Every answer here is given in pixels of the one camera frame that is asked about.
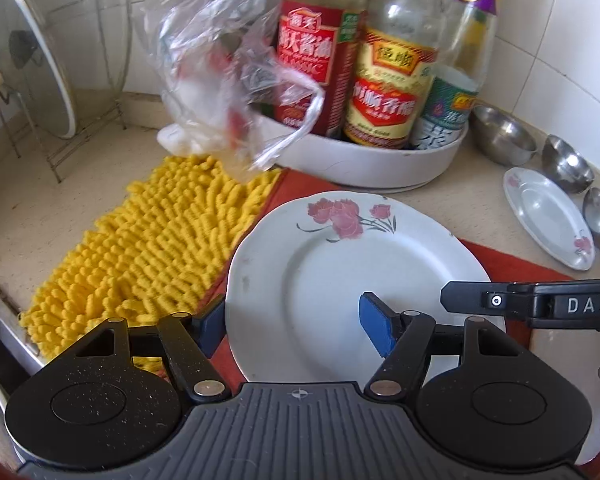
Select red label soy sauce bottle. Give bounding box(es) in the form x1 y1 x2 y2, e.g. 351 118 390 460
275 0 368 136

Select small floral white plate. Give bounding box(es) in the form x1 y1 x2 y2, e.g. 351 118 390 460
503 166 596 271

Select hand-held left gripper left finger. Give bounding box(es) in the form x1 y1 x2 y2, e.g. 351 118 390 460
75 294 232 405

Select large floral white plate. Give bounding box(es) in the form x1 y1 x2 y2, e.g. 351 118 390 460
225 191 507 383

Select purple cap clear bottle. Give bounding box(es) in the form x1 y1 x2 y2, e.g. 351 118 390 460
410 0 511 152

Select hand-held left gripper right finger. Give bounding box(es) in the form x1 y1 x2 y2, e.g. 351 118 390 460
359 291 520 402

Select white round bottle tray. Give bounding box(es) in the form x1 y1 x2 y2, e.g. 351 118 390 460
252 102 468 192

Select white rimmed glass pot lid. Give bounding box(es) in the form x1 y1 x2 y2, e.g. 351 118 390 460
0 0 78 140

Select clear glass pot lid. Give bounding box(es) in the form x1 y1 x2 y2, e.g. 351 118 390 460
30 0 133 97

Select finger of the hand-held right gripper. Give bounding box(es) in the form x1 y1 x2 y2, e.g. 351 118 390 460
440 281 536 319

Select red cloth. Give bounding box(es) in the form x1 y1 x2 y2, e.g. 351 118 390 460
200 167 598 386

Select large steel bowl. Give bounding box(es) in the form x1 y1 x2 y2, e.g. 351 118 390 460
469 104 538 167

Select yellow chenille mat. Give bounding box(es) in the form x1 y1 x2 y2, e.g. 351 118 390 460
19 154 283 373

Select yellow red label vinegar bottle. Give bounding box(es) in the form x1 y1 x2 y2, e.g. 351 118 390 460
342 0 443 150

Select clear plastic bag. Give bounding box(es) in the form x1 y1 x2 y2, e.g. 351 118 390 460
142 0 327 172

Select metal wire lid rack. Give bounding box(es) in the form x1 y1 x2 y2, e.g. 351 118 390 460
0 0 131 183

